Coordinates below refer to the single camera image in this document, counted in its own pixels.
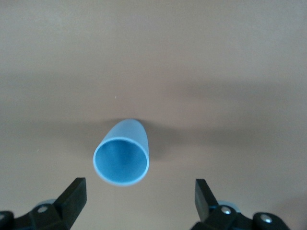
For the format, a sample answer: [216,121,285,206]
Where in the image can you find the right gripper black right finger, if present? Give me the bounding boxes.
[191,178,291,230]

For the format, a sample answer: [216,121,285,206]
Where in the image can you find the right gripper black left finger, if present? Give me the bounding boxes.
[0,177,87,230]

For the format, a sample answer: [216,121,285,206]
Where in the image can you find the blue plastic cup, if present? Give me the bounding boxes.
[93,118,150,187]

